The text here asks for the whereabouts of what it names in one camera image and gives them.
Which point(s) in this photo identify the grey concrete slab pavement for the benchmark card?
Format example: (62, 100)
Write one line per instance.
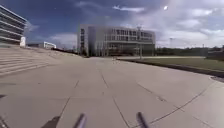
(110, 86)

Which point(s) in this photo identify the grey building with dark column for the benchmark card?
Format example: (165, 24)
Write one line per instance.
(113, 40)

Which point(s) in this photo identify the lamp pole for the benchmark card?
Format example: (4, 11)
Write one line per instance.
(140, 43)

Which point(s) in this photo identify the robot's own part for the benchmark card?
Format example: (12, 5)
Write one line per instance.
(141, 120)
(80, 120)

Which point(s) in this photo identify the low white building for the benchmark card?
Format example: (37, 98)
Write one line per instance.
(48, 45)

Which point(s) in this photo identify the distant row of trees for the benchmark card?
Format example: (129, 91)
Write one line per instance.
(180, 51)

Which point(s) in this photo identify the green lawn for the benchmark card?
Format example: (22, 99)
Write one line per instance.
(190, 62)

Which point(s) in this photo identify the wide concrete steps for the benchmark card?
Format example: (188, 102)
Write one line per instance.
(20, 60)

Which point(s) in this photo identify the building with banded storeys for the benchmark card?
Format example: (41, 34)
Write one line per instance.
(10, 26)

